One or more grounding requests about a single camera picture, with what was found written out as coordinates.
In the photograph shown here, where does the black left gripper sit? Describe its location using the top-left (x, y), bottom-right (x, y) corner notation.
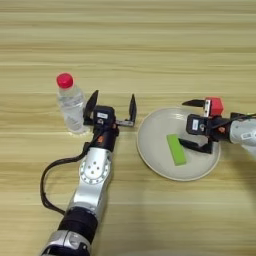
top-left (83, 89), bottom-right (138, 154)

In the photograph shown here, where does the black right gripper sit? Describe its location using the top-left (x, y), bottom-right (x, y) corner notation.
top-left (178, 98), bottom-right (234, 154)

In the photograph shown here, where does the red cube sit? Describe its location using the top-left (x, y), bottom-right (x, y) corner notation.
top-left (204, 96), bottom-right (224, 118)

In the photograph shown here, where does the green rectangular block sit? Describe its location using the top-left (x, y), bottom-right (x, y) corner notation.
top-left (166, 133), bottom-right (188, 167)

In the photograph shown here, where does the black labelled box right gripper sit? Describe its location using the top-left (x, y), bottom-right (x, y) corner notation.
top-left (185, 113), bottom-right (208, 136)

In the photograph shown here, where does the black labelled box gripper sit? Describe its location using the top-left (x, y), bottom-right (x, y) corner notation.
top-left (94, 105), bottom-right (116, 127)
top-left (185, 113), bottom-right (208, 136)

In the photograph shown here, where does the black labelled box left gripper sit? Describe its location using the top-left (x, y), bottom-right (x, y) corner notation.
top-left (94, 105), bottom-right (116, 127)

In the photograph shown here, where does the clear bottle red cap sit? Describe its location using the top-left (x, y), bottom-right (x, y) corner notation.
top-left (55, 72), bottom-right (88, 135)

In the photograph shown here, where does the round beige plate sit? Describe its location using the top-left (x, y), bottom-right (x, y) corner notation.
top-left (136, 106), bottom-right (222, 182)

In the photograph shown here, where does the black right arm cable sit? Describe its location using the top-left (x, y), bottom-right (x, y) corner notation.
top-left (218, 112), bottom-right (256, 131)

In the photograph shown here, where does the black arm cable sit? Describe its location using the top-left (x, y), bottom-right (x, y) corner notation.
top-left (218, 112), bottom-right (256, 131)
top-left (39, 143), bottom-right (92, 216)

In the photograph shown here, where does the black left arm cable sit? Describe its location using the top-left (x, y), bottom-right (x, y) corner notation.
top-left (39, 143), bottom-right (92, 216)

